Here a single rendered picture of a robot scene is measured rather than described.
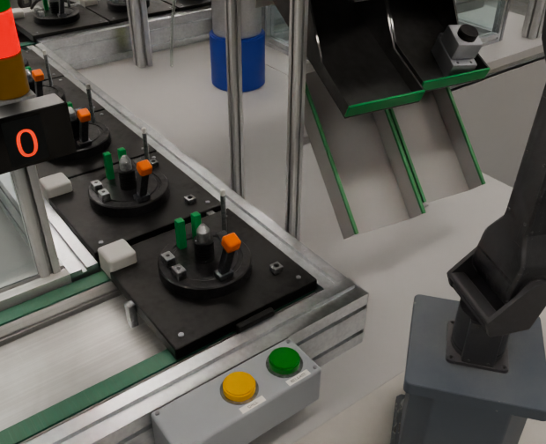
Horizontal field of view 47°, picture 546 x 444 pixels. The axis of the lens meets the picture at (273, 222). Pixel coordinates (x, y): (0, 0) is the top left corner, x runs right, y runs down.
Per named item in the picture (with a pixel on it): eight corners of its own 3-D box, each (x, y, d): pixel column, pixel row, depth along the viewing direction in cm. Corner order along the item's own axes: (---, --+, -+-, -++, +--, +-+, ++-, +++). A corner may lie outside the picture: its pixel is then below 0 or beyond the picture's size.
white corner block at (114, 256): (139, 271, 97) (136, 251, 94) (112, 283, 94) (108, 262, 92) (126, 256, 100) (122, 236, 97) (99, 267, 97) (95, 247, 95)
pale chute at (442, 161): (469, 190, 110) (486, 183, 106) (409, 208, 105) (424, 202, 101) (416, 45, 113) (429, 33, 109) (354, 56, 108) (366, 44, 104)
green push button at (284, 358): (306, 370, 80) (306, 359, 79) (281, 385, 78) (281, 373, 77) (286, 351, 83) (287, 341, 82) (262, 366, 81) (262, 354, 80)
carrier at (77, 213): (224, 212, 110) (220, 150, 103) (96, 262, 98) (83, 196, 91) (158, 159, 126) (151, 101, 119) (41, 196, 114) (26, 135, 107)
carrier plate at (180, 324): (316, 289, 94) (317, 278, 92) (176, 360, 82) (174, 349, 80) (228, 217, 109) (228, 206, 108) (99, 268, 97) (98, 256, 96)
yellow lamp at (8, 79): (35, 93, 76) (26, 55, 73) (-6, 104, 73) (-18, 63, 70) (22, 81, 79) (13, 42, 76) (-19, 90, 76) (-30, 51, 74)
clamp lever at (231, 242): (232, 272, 89) (242, 241, 84) (221, 278, 88) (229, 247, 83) (219, 255, 91) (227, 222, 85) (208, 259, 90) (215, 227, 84)
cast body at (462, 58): (468, 78, 99) (490, 45, 93) (445, 79, 97) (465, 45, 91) (448, 41, 103) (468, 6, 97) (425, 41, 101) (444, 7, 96)
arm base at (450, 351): (508, 373, 66) (521, 333, 62) (445, 362, 67) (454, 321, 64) (505, 329, 71) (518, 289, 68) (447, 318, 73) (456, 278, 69)
